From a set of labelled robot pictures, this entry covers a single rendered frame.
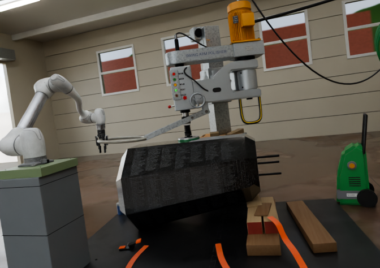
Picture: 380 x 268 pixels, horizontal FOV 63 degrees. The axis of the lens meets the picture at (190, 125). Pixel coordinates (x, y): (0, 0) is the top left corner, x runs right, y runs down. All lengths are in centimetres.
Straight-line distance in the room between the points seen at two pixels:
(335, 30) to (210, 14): 330
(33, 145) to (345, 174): 276
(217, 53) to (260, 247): 175
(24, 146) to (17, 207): 43
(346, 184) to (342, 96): 559
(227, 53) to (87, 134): 828
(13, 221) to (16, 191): 22
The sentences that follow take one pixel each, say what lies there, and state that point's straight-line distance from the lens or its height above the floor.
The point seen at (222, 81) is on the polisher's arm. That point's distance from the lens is 305.
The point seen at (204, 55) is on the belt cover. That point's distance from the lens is 304.
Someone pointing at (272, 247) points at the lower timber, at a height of 8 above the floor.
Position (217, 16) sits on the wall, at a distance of 921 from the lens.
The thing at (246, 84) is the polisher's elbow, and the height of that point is 129.
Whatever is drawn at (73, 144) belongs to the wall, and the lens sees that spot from 1122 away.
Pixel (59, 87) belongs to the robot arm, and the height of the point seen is 145.
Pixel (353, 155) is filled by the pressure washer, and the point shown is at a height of 49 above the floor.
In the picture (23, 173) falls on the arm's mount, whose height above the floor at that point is 83.
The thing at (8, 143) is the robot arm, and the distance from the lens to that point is 266.
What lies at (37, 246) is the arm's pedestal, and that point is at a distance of 250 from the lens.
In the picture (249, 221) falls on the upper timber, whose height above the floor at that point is 20.
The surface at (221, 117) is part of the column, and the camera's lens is 366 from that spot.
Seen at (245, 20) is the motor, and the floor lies 189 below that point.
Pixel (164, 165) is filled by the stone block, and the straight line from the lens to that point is 280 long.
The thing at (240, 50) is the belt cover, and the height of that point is 162.
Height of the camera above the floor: 112
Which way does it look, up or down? 3 degrees down
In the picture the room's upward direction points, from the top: 7 degrees counter-clockwise
